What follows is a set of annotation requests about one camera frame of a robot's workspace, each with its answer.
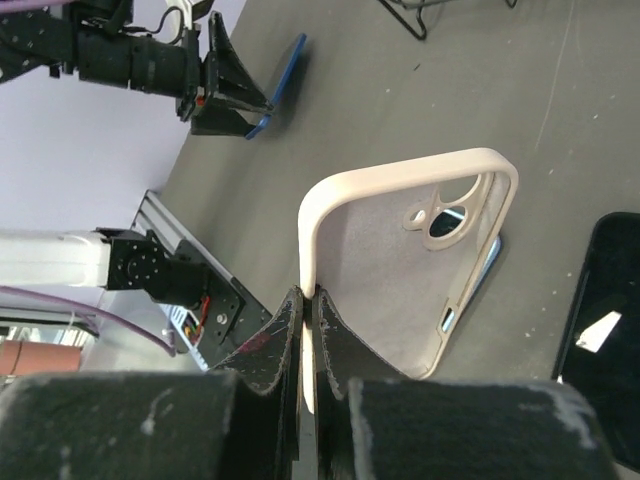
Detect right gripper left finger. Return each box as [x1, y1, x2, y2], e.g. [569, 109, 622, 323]
[1, 287, 304, 479]

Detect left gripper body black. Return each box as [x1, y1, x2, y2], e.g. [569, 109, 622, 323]
[69, 27, 205, 120]

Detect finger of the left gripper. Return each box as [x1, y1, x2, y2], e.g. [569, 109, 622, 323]
[189, 107, 265, 136]
[207, 11, 273, 111]

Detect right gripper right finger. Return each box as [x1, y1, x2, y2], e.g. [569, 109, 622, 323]
[310, 288, 618, 479]

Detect blue edged black phone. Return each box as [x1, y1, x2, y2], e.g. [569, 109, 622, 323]
[245, 33, 307, 140]

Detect beige phone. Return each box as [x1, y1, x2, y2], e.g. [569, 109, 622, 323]
[297, 148, 519, 380]

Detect light blue phone case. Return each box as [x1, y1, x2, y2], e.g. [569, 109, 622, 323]
[441, 235, 503, 333]

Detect black phone case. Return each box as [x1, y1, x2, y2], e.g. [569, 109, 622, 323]
[552, 212, 639, 472]

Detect purple edged black phone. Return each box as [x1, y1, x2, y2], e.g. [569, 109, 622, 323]
[429, 209, 466, 238]

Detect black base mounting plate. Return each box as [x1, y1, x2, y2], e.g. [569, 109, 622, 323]
[163, 239, 272, 371]

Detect aluminium rail right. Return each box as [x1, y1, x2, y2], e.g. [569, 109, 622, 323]
[131, 190, 236, 288]

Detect black wire dish basket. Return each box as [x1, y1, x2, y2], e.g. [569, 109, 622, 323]
[377, 0, 526, 44]

